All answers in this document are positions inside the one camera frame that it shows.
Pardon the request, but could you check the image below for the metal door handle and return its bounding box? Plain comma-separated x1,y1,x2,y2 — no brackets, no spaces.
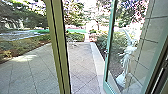
103,49,110,57

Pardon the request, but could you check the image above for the green framed glass door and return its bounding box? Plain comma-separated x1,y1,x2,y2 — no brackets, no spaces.
102,0,168,94

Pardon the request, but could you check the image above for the small rounded green bush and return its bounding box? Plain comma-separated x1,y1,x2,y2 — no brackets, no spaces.
66,31,86,43

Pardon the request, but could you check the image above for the white garden chair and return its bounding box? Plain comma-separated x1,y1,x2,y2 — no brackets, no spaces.
67,38,78,48

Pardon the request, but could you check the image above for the green garden bush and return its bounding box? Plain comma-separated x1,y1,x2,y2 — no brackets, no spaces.
96,30,130,62
0,33,52,64

